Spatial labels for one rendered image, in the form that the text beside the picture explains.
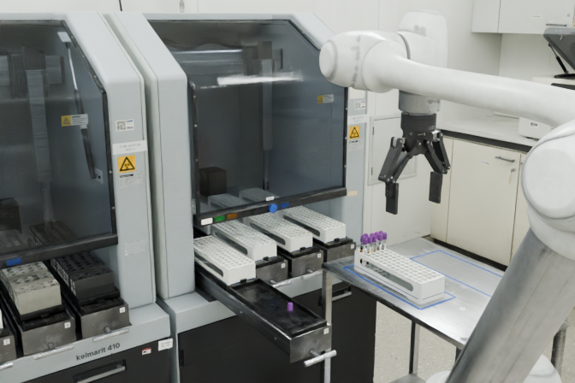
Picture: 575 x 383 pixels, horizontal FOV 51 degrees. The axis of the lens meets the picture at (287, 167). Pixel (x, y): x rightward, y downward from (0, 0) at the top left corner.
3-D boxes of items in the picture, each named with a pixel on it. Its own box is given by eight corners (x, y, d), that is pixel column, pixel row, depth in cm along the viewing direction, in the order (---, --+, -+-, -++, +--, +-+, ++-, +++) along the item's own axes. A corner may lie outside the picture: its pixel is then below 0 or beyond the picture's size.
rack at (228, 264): (185, 257, 207) (184, 240, 205) (211, 251, 212) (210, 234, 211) (228, 289, 183) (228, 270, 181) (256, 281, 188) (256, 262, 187)
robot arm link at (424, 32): (422, 81, 135) (375, 84, 129) (426, 9, 131) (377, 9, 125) (457, 86, 126) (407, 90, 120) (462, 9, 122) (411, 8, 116)
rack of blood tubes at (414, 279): (352, 268, 194) (353, 250, 192) (376, 262, 199) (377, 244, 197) (419, 304, 169) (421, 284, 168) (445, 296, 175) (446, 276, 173)
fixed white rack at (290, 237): (246, 231, 232) (245, 215, 231) (267, 226, 238) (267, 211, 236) (290, 256, 209) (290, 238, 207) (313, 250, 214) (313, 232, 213)
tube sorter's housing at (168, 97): (87, 368, 284) (56, 12, 245) (242, 319, 331) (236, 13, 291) (186, 517, 199) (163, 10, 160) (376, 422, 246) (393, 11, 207)
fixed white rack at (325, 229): (278, 223, 241) (278, 209, 239) (299, 219, 246) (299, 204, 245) (324, 246, 217) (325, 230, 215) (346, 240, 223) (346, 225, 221)
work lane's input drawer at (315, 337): (176, 273, 210) (175, 250, 208) (211, 265, 218) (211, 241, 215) (299, 372, 152) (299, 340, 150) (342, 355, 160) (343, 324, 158)
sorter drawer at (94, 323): (26, 261, 221) (23, 238, 219) (64, 252, 229) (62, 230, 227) (86, 347, 164) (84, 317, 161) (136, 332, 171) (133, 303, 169)
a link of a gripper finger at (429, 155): (411, 139, 133) (415, 135, 133) (432, 172, 139) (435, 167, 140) (424, 143, 130) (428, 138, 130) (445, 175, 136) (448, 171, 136)
